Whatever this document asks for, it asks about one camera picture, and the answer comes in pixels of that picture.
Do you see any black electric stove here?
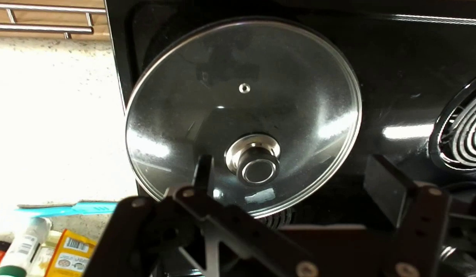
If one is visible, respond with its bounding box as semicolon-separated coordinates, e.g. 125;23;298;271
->
104;0;476;277

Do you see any yellow label bottle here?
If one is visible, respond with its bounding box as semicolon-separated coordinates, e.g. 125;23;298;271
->
44;227;99;277

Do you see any small jar green cap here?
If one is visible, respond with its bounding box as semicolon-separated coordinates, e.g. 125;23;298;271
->
0;215;54;277

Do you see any large glass lid black knob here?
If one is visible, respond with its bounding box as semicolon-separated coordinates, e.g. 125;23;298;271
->
122;15;364;221

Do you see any clear glass bottle gold cap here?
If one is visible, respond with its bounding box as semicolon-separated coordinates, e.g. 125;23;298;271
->
30;229;64;275

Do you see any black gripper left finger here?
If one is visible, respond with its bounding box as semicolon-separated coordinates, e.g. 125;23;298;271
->
82;152;322;277

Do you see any teal utensil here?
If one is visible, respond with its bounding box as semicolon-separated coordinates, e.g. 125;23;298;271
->
17;198;121;220

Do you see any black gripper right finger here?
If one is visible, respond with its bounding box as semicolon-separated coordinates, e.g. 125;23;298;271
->
363;152;453;277

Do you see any large coil burner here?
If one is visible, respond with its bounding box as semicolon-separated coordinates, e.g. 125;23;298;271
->
427;72;476;174

